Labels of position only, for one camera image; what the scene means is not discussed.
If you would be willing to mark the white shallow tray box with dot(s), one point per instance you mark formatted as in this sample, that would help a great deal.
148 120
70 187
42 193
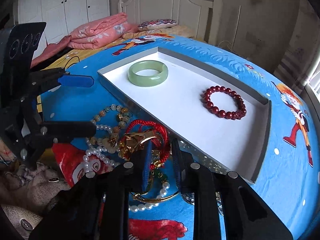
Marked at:
180 110

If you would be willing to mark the white wooden headboard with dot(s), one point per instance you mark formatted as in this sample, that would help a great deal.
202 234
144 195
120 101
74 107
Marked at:
175 2

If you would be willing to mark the patterned pillow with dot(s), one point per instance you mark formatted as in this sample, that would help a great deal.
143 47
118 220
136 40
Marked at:
157 24

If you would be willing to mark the window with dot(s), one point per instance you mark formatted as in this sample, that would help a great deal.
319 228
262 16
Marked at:
316 80

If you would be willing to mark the green jade bangle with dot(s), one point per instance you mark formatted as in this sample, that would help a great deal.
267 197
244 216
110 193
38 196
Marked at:
132 76

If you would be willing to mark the thin white wall pipe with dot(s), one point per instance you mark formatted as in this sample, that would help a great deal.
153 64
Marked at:
238 23

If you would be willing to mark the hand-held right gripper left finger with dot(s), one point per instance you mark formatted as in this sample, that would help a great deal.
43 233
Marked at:
146 166

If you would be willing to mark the printed curtain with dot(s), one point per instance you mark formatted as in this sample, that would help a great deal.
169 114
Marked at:
295 63

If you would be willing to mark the blue cartoon printed blanket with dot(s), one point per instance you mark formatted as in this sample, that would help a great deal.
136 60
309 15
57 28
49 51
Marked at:
220 52

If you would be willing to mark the red folded blanket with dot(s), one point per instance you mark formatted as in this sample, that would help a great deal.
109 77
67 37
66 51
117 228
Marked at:
50 52

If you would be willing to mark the pink floral folded quilt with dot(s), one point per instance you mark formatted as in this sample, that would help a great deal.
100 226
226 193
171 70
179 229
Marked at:
100 32

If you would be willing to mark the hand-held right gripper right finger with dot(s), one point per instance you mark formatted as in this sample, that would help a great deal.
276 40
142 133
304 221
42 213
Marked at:
177 166

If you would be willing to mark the white wardrobe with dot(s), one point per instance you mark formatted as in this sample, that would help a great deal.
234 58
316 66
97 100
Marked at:
65 7

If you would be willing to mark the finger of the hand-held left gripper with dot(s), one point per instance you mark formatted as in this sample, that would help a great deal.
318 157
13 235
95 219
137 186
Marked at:
70 129
75 81

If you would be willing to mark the thin gold bangle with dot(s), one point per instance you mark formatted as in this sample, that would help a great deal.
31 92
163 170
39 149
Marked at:
160 198

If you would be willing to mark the plaid fuzzy coat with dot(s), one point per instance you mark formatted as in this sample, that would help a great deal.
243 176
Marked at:
27 192

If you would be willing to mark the wide gold bangle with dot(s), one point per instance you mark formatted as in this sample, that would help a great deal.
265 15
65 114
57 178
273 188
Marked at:
147 138

